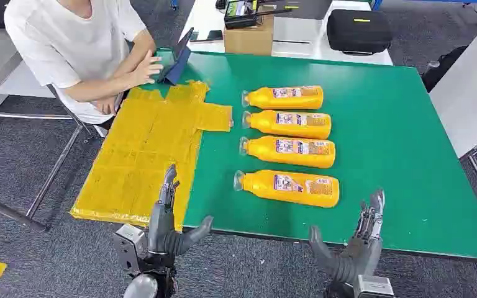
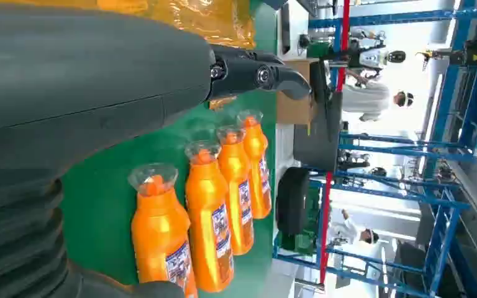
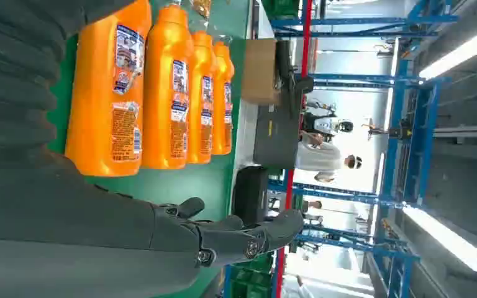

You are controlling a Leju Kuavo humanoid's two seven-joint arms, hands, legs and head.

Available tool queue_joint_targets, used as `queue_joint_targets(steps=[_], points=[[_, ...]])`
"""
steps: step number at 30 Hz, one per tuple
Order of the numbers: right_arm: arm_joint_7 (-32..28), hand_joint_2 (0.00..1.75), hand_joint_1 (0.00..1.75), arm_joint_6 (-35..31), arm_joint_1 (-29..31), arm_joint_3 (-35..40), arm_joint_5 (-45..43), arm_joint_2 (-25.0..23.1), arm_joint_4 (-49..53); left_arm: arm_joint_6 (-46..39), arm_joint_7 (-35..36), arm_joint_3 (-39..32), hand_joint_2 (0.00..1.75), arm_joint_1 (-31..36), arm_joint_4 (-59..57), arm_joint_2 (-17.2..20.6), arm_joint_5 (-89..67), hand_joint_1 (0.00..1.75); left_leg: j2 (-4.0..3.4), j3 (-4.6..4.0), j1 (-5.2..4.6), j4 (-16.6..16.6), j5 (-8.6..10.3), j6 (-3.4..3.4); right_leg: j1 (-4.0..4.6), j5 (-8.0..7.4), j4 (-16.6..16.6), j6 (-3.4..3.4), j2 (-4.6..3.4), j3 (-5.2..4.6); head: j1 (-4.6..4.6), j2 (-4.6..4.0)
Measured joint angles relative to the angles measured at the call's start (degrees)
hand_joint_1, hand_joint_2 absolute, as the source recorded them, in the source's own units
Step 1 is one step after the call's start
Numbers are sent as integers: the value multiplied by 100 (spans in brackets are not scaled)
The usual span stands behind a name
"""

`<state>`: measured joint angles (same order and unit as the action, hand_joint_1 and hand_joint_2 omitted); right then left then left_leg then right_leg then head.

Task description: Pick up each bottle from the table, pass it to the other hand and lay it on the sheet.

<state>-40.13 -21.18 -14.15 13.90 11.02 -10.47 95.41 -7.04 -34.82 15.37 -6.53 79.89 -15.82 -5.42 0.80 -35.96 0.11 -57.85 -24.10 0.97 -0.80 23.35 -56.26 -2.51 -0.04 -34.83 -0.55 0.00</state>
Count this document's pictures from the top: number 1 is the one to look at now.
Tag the brown cardboard box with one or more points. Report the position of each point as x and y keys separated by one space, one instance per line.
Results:
x=248 y=40

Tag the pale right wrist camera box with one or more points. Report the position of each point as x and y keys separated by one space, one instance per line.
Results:
x=372 y=288

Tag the person's left hand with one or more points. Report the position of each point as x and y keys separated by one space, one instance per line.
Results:
x=106 y=106

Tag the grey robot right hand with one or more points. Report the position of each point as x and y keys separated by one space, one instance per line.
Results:
x=358 y=259

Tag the person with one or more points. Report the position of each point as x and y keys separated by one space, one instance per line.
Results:
x=65 y=41

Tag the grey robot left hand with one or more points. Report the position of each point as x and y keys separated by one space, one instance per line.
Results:
x=162 y=234

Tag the grey table with metal frame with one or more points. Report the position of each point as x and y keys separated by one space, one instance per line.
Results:
x=469 y=98

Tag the person's right hand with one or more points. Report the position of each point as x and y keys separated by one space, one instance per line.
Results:
x=146 y=68

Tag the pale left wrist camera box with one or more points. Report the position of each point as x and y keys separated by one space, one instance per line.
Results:
x=129 y=246

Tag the black phone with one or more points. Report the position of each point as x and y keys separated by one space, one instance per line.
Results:
x=214 y=36

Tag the orange drink bottle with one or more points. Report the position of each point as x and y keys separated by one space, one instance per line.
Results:
x=263 y=153
x=263 y=191
x=263 y=125
x=263 y=100

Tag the black controller with screen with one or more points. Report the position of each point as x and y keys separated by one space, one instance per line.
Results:
x=240 y=14

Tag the yellow sheet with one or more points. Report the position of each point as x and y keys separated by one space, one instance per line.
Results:
x=139 y=156

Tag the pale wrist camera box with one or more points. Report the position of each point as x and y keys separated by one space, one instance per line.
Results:
x=129 y=246
x=372 y=288

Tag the black bag with bottle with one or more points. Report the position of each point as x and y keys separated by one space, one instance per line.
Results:
x=440 y=70

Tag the black hard carry case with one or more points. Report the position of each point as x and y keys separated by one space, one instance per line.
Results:
x=358 y=33

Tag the tablet in blue case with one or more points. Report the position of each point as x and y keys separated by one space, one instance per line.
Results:
x=179 y=61

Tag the white table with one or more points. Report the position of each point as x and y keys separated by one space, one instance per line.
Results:
x=296 y=47

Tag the green table mat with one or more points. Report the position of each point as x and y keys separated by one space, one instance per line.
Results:
x=386 y=144

